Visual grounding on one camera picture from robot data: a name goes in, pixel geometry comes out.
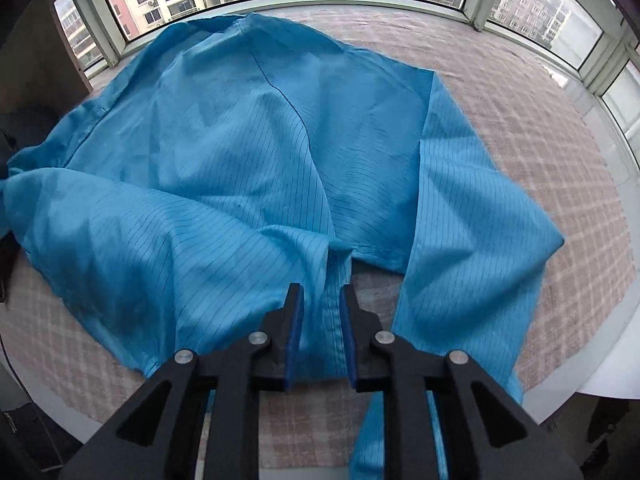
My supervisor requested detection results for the blue striped work coat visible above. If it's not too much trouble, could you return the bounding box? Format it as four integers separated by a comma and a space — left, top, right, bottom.
2, 14, 566, 480

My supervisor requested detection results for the pink plaid blanket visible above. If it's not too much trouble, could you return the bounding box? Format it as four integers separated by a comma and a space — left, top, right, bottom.
0, 0, 631, 453

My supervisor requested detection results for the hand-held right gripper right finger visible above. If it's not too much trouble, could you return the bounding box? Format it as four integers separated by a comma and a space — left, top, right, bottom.
339, 284, 586, 480

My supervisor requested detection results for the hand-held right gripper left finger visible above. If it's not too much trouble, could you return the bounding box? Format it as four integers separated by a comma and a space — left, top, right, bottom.
59, 282, 306, 480

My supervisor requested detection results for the wooden board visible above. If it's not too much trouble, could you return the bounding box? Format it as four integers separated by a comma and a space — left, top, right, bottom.
0, 0, 97, 117

